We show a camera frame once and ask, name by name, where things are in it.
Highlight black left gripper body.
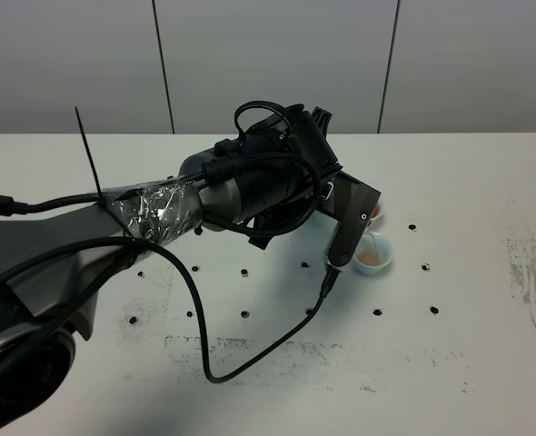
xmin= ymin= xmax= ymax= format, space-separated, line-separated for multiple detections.
xmin=234 ymin=104 xmax=341 ymax=227

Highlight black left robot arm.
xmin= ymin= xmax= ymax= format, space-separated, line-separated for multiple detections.
xmin=0 ymin=101 xmax=341 ymax=428

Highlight far blue porcelain teacup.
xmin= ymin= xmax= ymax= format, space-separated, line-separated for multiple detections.
xmin=371 ymin=200 xmax=384 ymax=223

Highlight blue porcelain teacup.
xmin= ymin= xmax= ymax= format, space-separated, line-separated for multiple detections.
xmin=371 ymin=200 xmax=384 ymax=223
xmin=352 ymin=232 xmax=393 ymax=276

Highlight near blue porcelain teacup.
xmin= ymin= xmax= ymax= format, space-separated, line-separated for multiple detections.
xmin=352 ymin=232 xmax=393 ymax=276

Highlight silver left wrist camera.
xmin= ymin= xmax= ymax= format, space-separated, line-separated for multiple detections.
xmin=317 ymin=171 xmax=381 ymax=270

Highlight black camera cable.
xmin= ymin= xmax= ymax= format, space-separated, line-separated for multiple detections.
xmin=203 ymin=265 xmax=340 ymax=385

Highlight black cable tie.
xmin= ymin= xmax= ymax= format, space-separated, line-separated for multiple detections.
xmin=74 ymin=106 xmax=137 ymax=251

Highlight loose black usb cable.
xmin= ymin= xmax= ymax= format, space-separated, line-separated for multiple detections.
xmin=0 ymin=193 xmax=105 ymax=218

